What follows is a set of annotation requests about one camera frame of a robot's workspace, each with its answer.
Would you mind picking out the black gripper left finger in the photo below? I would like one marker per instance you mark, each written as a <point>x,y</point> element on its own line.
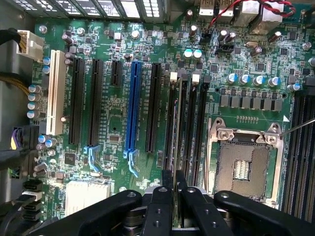
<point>160,211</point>

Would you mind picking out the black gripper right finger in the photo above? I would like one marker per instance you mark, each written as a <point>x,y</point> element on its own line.
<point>197,214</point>

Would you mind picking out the white-latched black RAM slot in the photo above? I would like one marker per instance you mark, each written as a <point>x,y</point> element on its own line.
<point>192,127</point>
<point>169,118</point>

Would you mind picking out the black-latched black RAM slot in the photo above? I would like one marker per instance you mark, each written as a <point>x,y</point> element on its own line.
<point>184,103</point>
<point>201,127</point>

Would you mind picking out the silver CPU socket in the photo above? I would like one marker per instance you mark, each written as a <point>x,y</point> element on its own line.
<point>246,162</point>

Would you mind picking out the silver finned heatsink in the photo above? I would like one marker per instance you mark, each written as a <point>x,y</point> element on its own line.
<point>86,195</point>

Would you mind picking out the long black expansion slot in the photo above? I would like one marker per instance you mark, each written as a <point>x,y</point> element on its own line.
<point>76,100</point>
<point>96,103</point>
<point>153,108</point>

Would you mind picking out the black square chip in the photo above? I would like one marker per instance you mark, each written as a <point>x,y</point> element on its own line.
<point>69,158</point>

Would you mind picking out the blue expansion slot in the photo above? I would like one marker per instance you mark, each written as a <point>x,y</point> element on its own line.
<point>133,105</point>

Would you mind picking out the green motherboard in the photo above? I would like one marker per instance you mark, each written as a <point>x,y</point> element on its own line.
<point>115,110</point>

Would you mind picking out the black SATA connector stack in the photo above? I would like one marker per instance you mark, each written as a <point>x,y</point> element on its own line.
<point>32,196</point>

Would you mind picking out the thin metal locking lever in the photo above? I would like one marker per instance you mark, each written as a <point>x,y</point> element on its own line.
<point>297,127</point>

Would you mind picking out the short black expansion slot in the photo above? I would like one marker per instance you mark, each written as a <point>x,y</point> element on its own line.
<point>116,73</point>

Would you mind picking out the white PCI expansion slot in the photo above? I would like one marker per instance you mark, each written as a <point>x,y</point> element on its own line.
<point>56,93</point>

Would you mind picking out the metal rear port block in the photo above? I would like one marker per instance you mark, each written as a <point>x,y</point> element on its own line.
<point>214,7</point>
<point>249,11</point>
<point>269,18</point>

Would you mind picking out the white power connector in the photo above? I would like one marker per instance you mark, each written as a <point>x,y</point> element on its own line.
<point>30,45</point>

